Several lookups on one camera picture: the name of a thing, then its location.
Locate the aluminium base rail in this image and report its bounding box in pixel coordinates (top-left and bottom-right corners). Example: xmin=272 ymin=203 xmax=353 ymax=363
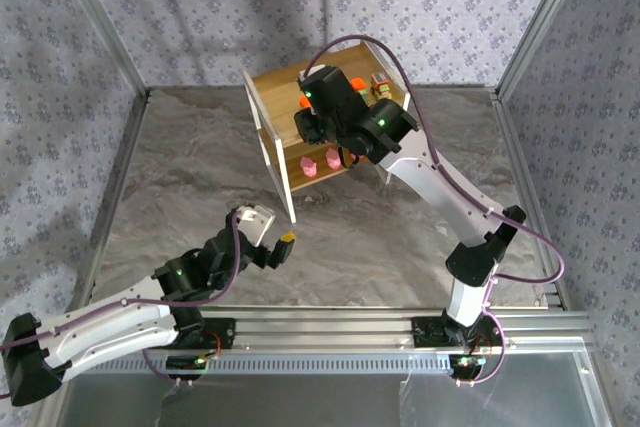
xmin=197 ymin=305 xmax=591 ymax=351

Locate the wooden two-tier shelf white frame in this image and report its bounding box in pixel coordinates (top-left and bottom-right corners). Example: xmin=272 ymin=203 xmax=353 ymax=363
xmin=241 ymin=34 xmax=411 ymax=225

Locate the aluminium frame post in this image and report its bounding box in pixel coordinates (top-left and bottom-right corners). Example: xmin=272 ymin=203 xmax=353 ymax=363
xmin=49 ymin=0 xmax=153 ymax=98
xmin=493 ymin=0 xmax=595 ymax=98

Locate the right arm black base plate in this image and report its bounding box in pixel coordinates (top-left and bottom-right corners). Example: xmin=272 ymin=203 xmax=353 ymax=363
xmin=412 ymin=316 xmax=476 ymax=348

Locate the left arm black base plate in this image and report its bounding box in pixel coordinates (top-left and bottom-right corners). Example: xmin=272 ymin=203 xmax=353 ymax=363
xmin=164 ymin=319 xmax=236 ymax=351

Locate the aluminium frame side rail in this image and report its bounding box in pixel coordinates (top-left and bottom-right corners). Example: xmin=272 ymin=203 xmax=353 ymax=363
xmin=492 ymin=89 xmax=614 ymax=427
xmin=37 ymin=89 xmax=154 ymax=427

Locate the slotted grey cable duct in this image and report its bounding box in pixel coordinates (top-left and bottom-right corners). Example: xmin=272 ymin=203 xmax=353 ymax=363
xmin=92 ymin=349 xmax=454 ymax=374

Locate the grey metal panel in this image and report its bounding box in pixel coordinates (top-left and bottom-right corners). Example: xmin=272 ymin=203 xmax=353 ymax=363
xmin=59 ymin=371 xmax=599 ymax=427

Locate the green toy truck brown load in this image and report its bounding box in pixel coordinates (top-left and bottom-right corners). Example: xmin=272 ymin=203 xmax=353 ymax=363
xmin=369 ymin=73 xmax=392 ymax=101

